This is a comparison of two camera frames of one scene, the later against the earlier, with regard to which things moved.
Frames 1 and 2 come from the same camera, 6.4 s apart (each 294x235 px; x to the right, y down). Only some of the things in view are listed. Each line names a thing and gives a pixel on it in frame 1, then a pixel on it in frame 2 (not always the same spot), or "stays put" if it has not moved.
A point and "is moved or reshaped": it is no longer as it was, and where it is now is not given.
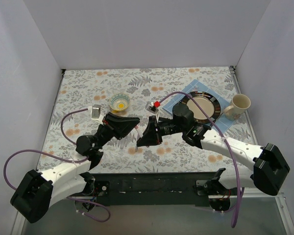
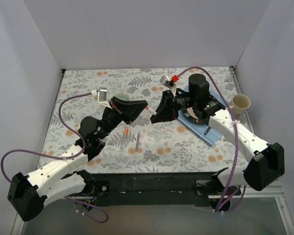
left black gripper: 109,123 → 116,108
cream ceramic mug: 239,103 stays put
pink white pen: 139,133 is moved or reshaped
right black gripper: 156,130 → 175,105
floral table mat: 139,93 stays put
